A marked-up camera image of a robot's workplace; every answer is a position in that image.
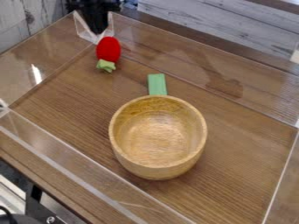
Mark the green rectangular block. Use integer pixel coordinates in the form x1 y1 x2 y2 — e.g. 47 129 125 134
147 73 167 95

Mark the red plush strawberry toy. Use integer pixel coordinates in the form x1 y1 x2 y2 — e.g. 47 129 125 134
96 37 121 73

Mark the black table clamp mount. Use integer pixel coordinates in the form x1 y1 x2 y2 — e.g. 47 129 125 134
0 183 69 224

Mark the wooden bowl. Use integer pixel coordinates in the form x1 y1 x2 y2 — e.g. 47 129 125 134
108 95 208 180

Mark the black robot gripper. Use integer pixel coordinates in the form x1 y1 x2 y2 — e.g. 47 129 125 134
65 0 120 34

